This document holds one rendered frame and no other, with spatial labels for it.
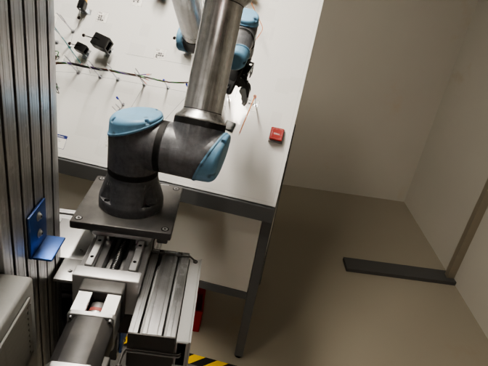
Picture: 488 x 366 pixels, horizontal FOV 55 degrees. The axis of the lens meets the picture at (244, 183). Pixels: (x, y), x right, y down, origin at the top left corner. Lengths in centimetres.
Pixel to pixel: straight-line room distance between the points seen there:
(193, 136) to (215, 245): 106
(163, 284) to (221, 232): 94
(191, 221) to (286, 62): 77
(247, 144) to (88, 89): 71
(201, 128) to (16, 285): 46
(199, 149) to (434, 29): 298
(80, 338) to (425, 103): 339
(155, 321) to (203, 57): 54
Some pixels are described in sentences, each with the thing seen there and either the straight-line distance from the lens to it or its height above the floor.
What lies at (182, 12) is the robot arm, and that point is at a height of 157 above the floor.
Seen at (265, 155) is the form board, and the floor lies 103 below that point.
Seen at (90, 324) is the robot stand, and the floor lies 111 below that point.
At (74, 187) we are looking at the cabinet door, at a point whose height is 72.
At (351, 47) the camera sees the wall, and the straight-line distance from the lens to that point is 364.
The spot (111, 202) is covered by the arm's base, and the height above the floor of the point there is 119.
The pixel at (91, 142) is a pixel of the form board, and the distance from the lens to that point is 200.
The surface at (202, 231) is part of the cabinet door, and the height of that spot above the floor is 66.
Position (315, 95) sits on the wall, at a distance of 369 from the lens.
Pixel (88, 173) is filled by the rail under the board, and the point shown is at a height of 83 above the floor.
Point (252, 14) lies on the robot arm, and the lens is 148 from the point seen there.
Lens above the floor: 176
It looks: 27 degrees down
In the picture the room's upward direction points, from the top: 10 degrees clockwise
